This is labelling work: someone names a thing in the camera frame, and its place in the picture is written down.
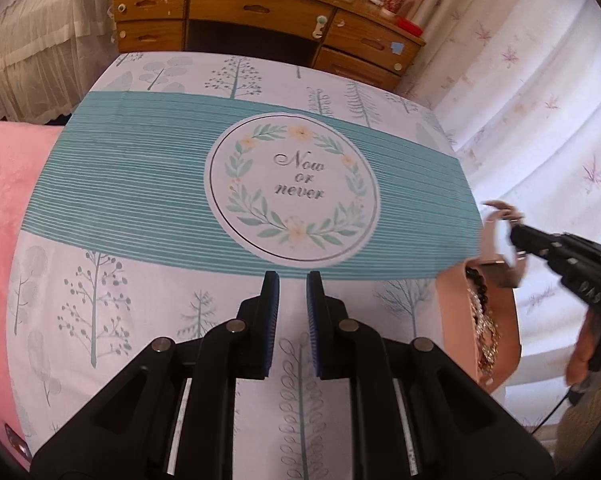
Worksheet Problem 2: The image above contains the white pearl strand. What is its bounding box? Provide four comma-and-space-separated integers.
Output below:
469, 292, 487, 333

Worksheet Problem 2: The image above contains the wooden desk with drawers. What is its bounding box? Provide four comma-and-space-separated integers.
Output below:
111, 0, 426, 92

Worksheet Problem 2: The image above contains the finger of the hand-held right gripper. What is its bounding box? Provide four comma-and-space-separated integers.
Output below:
509, 224, 601, 281
517, 250, 601, 311

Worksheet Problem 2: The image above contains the gold chain necklace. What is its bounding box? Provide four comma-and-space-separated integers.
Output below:
475, 305, 501, 387

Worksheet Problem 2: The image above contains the black bead bracelet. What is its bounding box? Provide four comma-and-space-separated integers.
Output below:
464, 267, 488, 306

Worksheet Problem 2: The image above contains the beige curtain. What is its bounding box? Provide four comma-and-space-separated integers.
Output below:
400, 0, 481, 106

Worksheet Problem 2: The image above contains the dark device with lights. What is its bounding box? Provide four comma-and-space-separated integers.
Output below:
4, 424, 32, 461

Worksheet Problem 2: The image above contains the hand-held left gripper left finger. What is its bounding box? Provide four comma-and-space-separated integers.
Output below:
30, 270, 281, 480

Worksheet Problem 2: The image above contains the black cable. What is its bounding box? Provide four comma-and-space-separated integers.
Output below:
533, 390, 571, 433

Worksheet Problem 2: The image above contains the tree print tablecloth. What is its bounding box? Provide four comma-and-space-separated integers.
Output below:
8, 52, 486, 480

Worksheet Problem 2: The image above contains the person's right hand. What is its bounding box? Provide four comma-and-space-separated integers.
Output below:
565, 310, 601, 387

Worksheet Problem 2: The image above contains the white lace bed skirt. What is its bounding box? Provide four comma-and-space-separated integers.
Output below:
0, 0, 131, 123

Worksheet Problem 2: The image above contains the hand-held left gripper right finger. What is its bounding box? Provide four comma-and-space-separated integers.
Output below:
306, 270, 556, 480

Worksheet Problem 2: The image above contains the white floral curtain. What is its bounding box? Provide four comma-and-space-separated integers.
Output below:
405, 0, 601, 426

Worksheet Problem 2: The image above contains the pink blanket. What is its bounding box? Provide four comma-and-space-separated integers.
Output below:
0, 120, 66, 471

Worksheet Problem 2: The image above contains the pink jewelry box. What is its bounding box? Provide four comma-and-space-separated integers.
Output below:
435, 200, 527, 397

